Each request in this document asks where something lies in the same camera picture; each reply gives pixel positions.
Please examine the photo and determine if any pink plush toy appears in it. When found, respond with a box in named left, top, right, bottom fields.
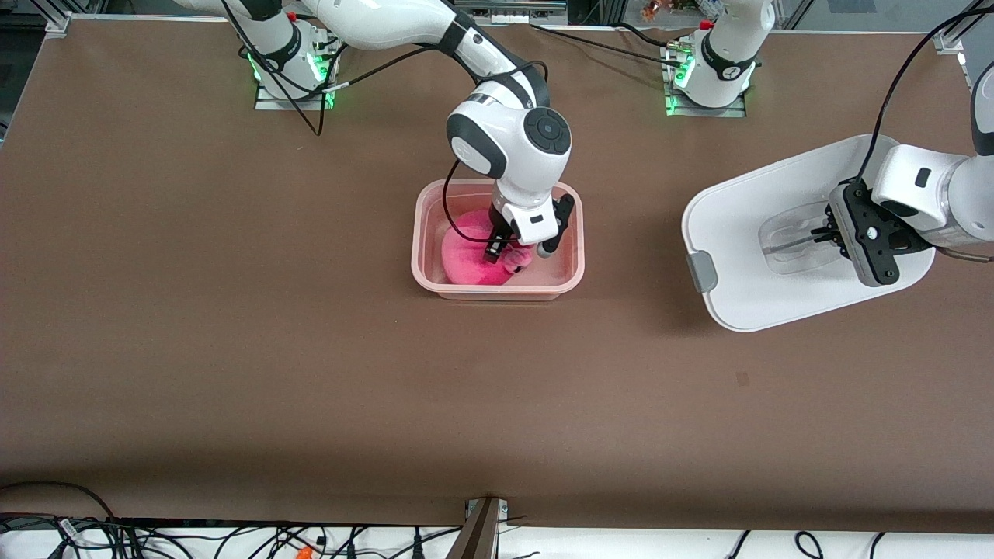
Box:
left=440, top=211, right=537, bottom=286

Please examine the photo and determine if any white lid with grey clips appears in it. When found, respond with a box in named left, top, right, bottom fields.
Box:
left=682, top=134, right=937, bottom=333

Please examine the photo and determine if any pink translucent plastic box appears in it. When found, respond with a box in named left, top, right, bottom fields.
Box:
left=411, top=179, right=585, bottom=302

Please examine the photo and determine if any copper coloured clutter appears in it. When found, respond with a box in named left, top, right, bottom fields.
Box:
left=641, top=0, right=727, bottom=20

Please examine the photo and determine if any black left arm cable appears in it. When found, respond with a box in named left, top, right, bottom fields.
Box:
left=857, top=4, right=994, bottom=187

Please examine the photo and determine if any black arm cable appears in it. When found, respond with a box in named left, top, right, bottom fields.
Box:
left=857, top=4, right=994, bottom=187
left=220, top=0, right=549, bottom=234

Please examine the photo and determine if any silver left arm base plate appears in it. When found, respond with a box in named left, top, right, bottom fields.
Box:
left=664, top=87, right=748, bottom=119

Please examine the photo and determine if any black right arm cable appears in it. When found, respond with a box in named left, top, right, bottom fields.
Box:
left=220, top=0, right=549, bottom=234

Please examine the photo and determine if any long black table cable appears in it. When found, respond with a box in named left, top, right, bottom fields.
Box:
left=530, top=23, right=684, bottom=67

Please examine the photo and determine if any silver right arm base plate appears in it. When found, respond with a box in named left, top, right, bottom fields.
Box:
left=255, top=78, right=336, bottom=111

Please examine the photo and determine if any short black table cable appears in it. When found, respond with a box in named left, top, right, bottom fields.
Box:
left=613, top=22, right=676, bottom=47

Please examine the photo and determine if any aluminium profile with bracket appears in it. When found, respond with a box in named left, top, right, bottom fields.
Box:
left=447, top=497, right=509, bottom=559

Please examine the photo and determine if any tangled black cable bundle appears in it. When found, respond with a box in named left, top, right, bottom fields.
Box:
left=0, top=514, right=467, bottom=559

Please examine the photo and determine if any black looped floor cable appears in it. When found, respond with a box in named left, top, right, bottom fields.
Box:
left=0, top=481, right=117, bottom=523

